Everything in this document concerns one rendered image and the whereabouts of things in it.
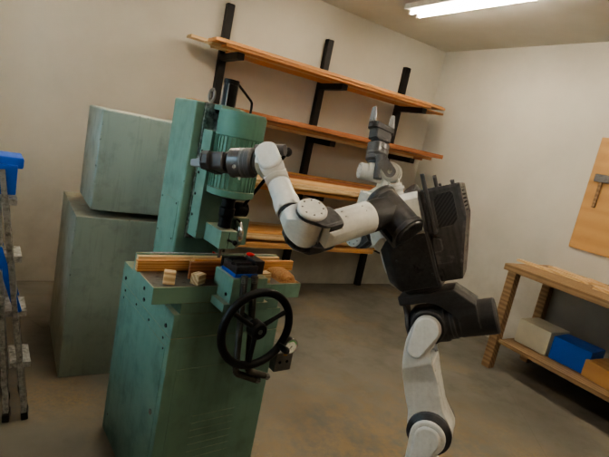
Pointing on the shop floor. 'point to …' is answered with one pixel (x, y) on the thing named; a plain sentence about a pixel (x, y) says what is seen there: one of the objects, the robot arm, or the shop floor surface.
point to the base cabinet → (178, 391)
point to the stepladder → (9, 255)
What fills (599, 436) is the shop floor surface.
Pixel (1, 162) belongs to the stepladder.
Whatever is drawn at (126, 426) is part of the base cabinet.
